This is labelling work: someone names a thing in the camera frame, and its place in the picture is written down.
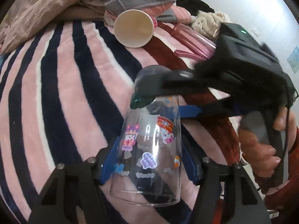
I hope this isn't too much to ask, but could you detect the clear glass cup with stickers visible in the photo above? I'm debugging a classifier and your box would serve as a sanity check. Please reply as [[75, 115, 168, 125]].
[[110, 88, 182, 207]]

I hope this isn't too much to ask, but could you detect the red white paper cup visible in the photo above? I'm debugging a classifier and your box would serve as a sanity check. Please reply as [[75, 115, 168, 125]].
[[113, 10, 158, 48]]

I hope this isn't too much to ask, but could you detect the right hand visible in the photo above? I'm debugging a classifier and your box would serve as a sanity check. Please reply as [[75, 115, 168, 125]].
[[238, 107, 297, 178]]

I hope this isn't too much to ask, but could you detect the pink purple water bottle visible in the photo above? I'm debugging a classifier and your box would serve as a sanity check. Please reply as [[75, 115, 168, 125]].
[[171, 24, 216, 60]]

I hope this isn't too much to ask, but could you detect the beige knit garment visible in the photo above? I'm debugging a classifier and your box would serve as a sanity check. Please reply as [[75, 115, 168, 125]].
[[191, 11, 232, 41]]

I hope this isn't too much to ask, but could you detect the grey pink striped pillow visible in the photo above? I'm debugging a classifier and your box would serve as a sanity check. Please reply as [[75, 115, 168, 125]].
[[98, 0, 196, 25]]

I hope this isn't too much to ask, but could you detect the black garment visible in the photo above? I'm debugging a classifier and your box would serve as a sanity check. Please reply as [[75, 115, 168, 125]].
[[176, 0, 215, 16]]

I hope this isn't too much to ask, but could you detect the striped pink fleece blanket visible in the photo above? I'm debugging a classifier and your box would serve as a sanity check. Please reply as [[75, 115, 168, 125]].
[[0, 20, 244, 224]]

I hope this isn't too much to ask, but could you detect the mauve crumpled duvet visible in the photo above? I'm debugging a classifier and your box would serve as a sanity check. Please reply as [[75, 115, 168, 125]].
[[1, 0, 101, 55]]

